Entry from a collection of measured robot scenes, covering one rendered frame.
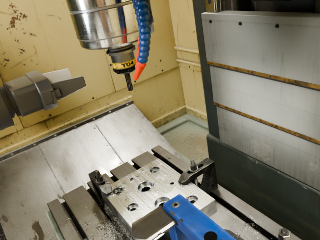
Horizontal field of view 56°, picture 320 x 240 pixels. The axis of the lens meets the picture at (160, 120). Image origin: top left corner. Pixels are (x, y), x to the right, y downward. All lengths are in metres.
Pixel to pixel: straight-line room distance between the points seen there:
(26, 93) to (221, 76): 0.72
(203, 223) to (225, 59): 0.67
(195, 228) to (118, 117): 1.37
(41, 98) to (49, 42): 1.10
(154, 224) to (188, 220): 0.06
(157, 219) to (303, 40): 0.57
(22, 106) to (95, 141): 1.16
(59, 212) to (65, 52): 0.86
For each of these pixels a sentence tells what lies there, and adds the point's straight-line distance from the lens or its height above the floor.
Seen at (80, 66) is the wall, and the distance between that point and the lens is 1.72.
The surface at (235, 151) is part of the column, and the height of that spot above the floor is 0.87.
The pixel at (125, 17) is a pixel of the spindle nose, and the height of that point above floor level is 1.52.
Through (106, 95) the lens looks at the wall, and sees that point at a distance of 1.81.
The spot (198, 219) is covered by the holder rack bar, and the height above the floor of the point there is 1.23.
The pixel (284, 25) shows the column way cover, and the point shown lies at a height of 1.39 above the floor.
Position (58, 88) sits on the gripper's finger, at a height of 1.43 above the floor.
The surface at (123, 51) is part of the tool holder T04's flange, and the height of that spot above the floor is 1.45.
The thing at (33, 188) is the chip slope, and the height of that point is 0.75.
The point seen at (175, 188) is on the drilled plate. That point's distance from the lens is 0.94.
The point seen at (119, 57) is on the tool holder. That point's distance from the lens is 0.65.
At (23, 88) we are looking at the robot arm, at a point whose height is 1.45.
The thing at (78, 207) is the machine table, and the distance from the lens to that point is 1.13.
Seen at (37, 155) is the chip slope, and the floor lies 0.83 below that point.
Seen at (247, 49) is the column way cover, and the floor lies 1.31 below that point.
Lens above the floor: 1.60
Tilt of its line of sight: 27 degrees down
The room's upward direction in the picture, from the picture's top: 12 degrees counter-clockwise
